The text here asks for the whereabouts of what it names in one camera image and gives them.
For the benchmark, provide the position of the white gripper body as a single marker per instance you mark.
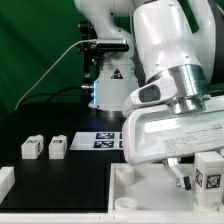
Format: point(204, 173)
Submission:
point(154, 133)

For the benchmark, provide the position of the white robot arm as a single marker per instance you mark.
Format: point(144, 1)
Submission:
point(155, 73)

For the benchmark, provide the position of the white sheet with tags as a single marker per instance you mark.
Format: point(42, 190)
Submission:
point(97, 141)

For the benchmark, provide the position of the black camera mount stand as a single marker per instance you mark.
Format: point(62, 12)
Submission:
point(94, 52)

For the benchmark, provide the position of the white left obstacle block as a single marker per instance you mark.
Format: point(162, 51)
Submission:
point(7, 180)

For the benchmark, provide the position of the white front table rail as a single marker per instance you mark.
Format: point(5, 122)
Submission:
point(169, 218)

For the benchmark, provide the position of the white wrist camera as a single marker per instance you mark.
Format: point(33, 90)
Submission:
point(162, 90)

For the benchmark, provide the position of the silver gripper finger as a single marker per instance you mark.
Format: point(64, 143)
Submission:
point(182, 181)

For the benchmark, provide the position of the white square table top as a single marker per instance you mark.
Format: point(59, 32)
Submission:
point(150, 188)

